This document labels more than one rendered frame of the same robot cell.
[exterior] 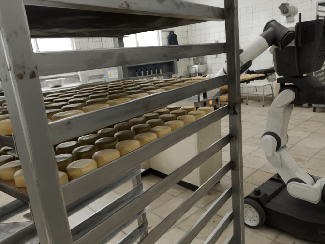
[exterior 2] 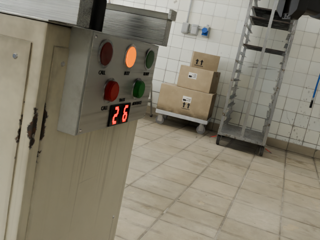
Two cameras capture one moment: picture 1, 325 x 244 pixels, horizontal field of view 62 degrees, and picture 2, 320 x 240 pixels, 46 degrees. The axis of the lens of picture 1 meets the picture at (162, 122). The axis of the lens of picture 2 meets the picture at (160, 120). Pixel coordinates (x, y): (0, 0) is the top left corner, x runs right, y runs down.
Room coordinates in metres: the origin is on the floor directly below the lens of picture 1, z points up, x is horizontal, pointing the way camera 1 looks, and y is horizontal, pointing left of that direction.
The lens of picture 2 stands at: (1.68, -0.17, 0.83)
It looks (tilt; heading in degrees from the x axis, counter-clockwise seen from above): 10 degrees down; 329
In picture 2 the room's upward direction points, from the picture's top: 12 degrees clockwise
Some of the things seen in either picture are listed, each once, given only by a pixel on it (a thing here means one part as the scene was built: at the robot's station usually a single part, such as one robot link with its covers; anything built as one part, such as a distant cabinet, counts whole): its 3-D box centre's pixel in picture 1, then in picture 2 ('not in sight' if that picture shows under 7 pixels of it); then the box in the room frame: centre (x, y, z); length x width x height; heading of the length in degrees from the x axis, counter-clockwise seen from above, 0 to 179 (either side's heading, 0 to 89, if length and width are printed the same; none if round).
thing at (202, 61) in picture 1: (199, 64); not in sight; (7.21, -1.11, 0.93); 0.99 x 0.38 x 1.09; 41
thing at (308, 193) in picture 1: (307, 187); not in sight; (1.63, -0.93, 0.28); 0.21 x 0.20 x 0.13; 41
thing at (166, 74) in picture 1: (143, 78); not in sight; (2.89, 0.15, 1.01); 0.72 x 0.33 x 0.34; 130
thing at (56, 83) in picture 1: (56, 83); not in sight; (4.84, 1.81, 0.94); 0.33 x 0.33 x 0.12
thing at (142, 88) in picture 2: not in sight; (137, 88); (2.25, -0.46, 0.76); 0.03 x 0.02 x 0.03; 130
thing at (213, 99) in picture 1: (209, 106); (115, 81); (2.23, -0.41, 0.77); 0.24 x 0.04 x 0.14; 130
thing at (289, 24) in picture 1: (299, 46); not in sight; (1.69, -0.88, 1.20); 0.34 x 0.30 x 0.36; 131
